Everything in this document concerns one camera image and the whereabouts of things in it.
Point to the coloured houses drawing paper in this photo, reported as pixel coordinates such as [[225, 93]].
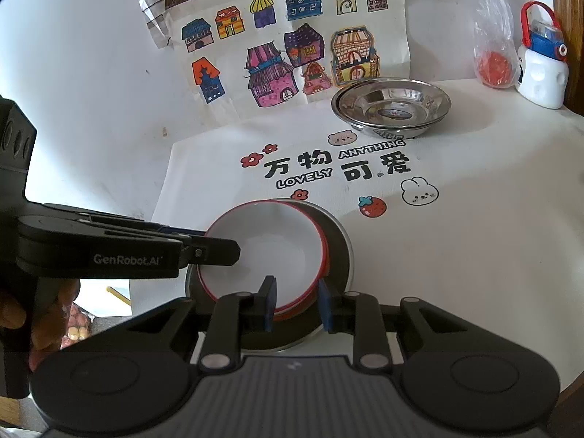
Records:
[[273, 32]]

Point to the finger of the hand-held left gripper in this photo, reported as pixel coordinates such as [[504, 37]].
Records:
[[214, 252], [114, 219]]

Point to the white bowl with red rim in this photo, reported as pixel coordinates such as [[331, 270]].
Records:
[[325, 237], [269, 246]]

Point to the steel plate with centre sticker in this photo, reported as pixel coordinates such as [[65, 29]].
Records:
[[392, 100]]

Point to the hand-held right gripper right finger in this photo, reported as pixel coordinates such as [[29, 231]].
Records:
[[326, 308]]

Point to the white printed table mat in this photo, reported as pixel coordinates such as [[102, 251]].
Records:
[[456, 260]]

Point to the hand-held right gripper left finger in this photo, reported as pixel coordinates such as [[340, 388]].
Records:
[[269, 303]]

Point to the person's left hand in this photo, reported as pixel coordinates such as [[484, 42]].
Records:
[[68, 301]]

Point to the clear plastic bag red contents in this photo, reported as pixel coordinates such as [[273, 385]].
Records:
[[492, 64]]

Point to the plain steel plate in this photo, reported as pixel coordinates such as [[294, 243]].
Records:
[[388, 133]]

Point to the curved wooden frame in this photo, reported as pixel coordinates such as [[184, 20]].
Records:
[[570, 23]]

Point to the steel bowl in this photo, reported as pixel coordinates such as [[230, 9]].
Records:
[[335, 246]]

